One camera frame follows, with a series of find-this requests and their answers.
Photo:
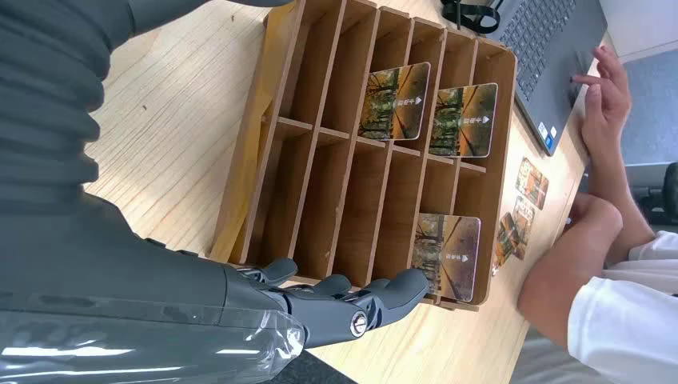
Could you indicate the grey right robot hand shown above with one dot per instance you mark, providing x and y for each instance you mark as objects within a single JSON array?
[{"x": 132, "y": 297}]

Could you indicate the forest print card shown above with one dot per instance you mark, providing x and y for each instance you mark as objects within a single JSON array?
[
  {"x": 503, "y": 244},
  {"x": 447, "y": 254},
  {"x": 532, "y": 183},
  {"x": 524, "y": 225},
  {"x": 463, "y": 121},
  {"x": 394, "y": 100}
]

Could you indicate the person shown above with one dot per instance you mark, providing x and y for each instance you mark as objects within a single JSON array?
[{"x": 630, "y": 323}]

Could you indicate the wooden compartment card box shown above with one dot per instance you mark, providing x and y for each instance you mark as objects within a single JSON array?
[{"x": 339, "y": 201}]

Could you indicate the dark grey laptop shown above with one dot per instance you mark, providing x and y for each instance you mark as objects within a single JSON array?
[{"x": 551, "y": 58}]

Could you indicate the black chair part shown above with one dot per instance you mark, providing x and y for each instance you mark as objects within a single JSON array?
[{"x": 662, "y": 196}]

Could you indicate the ribbed grey right arm sleeve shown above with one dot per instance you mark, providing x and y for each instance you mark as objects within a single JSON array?
[{"x": 47, "y": 106}]

